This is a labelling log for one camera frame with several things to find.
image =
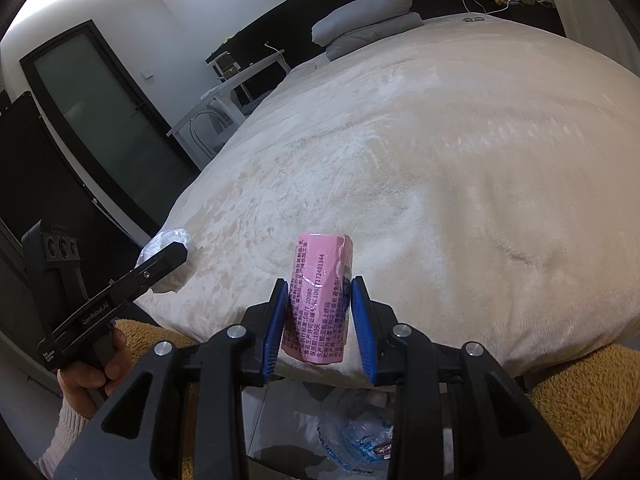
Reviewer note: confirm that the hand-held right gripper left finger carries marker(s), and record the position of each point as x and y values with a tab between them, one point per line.
277	330

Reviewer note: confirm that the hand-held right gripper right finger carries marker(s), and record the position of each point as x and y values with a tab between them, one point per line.
365	330

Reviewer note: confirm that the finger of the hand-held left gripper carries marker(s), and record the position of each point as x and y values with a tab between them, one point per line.
165	260

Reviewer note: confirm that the white plastic bag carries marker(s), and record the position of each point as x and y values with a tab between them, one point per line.
170	237

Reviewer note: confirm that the pink cardboard box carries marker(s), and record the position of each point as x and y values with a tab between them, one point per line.
320	285

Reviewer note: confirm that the person's left forearm white sleeve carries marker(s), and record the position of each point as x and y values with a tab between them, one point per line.
70	440

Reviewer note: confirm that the person's left hand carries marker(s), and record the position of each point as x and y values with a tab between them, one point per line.
80	385

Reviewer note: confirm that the chair with grey cushion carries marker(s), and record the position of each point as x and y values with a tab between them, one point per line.
212	120

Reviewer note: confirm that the black panel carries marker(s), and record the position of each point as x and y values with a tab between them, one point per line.
50	160

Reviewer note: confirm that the dark glass door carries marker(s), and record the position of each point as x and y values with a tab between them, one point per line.
100	110

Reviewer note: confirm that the beige fleece blanket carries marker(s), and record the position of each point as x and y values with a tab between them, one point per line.
450	160

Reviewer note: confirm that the white desk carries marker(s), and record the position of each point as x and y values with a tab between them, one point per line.
240	77

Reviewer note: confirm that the person's right leg brown fleece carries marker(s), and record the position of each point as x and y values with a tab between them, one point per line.
590	400

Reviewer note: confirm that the folded grey duvet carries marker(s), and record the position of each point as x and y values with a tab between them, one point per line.
365	15

